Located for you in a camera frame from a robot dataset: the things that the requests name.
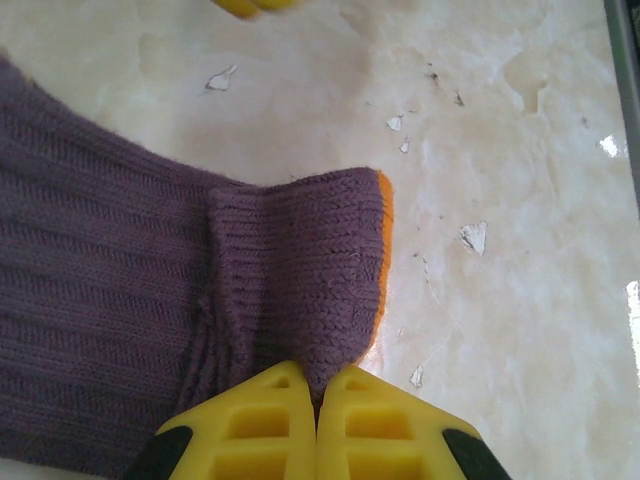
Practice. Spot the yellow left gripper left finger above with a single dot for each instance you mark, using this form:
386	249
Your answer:
260	440

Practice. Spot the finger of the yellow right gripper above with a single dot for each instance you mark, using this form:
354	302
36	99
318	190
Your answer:
232	7
277	4

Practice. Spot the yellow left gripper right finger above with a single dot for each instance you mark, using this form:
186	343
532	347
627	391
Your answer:
380	435

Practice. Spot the purple sock peach toe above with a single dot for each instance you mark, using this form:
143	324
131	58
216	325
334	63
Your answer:
125	250

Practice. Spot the long aluminium mounting rail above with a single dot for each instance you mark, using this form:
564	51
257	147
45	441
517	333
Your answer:
625	75

